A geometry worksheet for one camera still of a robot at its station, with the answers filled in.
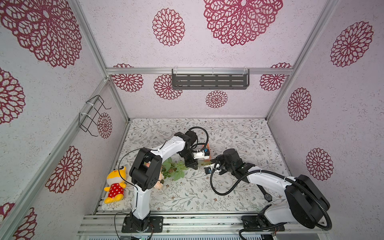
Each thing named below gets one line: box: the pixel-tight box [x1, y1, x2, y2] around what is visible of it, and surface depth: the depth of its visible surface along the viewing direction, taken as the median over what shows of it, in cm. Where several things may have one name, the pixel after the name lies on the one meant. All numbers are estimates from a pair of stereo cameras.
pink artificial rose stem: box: [161, 157, 189, 181], surface depth 84 cm
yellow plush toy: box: [104, 165, 127, 204], surface depth 81 cm
